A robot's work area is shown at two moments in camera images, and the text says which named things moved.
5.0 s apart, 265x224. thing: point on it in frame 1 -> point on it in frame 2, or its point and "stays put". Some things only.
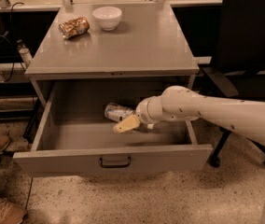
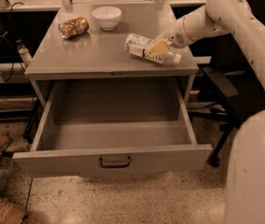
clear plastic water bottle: [117, 112] -> [138, 46]
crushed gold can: [74, 27] stays put
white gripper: [144, 110] -> [175, 35]
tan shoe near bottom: [6, 212] stays put
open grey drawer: [73, 136] stays put
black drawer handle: [115, 166] stays put
